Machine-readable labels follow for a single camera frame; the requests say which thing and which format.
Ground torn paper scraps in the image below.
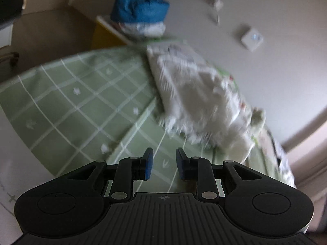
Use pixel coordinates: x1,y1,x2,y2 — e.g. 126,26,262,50
203,0,225,26

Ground blue cloth bundle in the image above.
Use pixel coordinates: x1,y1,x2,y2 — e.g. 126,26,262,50
110,0,170,23

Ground green checked bedsheet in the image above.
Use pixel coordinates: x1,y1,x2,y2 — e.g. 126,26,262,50
0,46,297,194

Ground yellow cabinet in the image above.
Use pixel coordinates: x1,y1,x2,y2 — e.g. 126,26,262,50
91,15,133,50

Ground white fluffy blanket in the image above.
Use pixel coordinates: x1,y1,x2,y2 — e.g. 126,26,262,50
147,43,256,164

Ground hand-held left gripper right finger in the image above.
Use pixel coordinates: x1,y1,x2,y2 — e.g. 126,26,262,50
176,147,266,203

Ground white square wall switch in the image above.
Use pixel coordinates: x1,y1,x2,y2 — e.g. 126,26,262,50
241,26,265,53

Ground white crumpled cloth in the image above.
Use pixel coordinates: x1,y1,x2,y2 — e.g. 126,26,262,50
118,20,166,37

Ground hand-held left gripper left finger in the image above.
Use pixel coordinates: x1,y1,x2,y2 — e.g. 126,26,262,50
64,147,154,203

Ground chair caster wheel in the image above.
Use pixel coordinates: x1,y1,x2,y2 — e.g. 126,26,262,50
0,47,20,66

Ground black chair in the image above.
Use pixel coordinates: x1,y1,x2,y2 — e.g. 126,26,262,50
0,0,31,29

